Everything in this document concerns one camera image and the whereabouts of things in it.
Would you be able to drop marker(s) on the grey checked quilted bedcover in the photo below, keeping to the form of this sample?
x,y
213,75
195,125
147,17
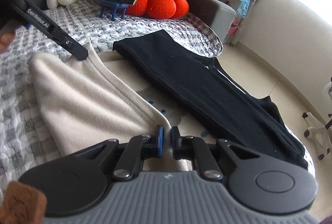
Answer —
x,y
25,139

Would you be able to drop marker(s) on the brown furry patch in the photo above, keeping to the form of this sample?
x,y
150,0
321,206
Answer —
x,y
23,204

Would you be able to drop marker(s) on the white grey office chair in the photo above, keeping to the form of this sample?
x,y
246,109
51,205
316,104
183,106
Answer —
x,y
319,133

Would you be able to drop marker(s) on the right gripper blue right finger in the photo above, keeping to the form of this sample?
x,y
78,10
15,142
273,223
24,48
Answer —
x,y
176,141

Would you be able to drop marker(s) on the cream black raglan sweatshirt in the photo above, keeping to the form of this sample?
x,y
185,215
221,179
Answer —
x,y
152,81

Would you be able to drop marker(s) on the person's left hand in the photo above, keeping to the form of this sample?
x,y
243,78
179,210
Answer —
x,y
6,40

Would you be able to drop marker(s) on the blue stool phone stand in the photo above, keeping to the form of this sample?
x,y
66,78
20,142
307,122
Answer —
x,y
113,7

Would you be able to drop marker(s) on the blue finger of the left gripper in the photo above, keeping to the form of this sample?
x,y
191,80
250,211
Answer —
x,y
68,43

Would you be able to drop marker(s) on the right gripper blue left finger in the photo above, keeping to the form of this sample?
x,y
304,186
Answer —
x,y
158,144

